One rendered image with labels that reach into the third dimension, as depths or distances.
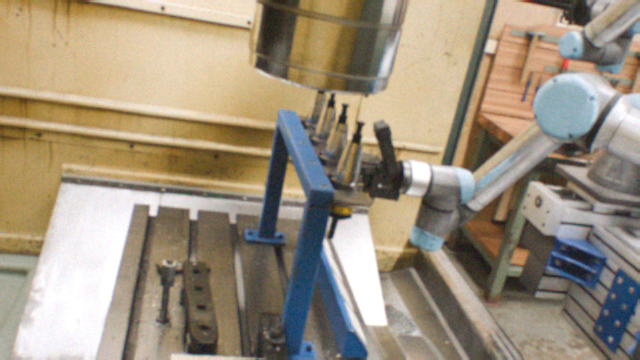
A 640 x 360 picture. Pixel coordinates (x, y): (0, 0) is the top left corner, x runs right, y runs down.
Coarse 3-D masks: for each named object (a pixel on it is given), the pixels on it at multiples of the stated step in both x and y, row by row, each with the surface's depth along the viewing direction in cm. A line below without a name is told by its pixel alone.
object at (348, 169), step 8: (352, 144) 102; (360, 144) 103; (344, 152) 104; (352, 152) 103; (360, 152) 103; (344, 160) 103; (352, 160) 103; (360, 160) 104; (336, 168) 105; (344, 168) 103; (352, 168) 103; (360, 168) 105; (336, 176) 104; (344, 176) 104; (352, 176) 104
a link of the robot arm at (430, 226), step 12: (420, 204) 136; (420, 216) 136; (432, 216) 134; (444, 216) 134; (456, 216) 140; (420, 228) 136; (432, 228) 135; (444, 228) 135; (420, 240) 137; (432, 240) 136; (444, 240) 138
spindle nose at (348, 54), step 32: (256, 0) 64; (288, 0) 59; (320, 0) 58; (352, 0) 58; (384, 0) 59; (256, 32) 63; (288, 32) 60; (320, 32) 59; (352, 32) 59; (384, 32) 61; (256, 64) 64; (288, 64) 61; (320, 64) 60; (352, 64) 61; (384, 64) 63
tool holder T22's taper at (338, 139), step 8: (336, 120) 114; (336, 128) 113; (344, 128) 113; (336, 136) 113; (344, 136) 113; (328, 144) 114; (336, 144) 113; (344, 144) 114; (328, 152) 114; (336, 152) 113; (336, 160) 114
